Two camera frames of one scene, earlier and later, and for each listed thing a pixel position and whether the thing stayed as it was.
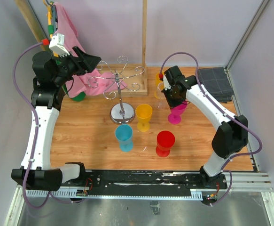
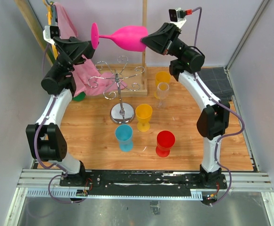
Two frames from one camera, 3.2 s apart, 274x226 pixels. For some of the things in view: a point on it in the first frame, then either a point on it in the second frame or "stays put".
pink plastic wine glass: [175, 117] → [128, 38]
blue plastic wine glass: [123, 133] stays put
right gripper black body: [172, 100] → [175, 46]
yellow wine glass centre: [144, 112] stays put
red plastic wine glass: [165, 140] stays put
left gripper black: [85, 63] → [73, 44]
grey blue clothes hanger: [54, 15] stays put
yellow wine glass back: [160, 87] stays put
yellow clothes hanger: [49, 12] stays put
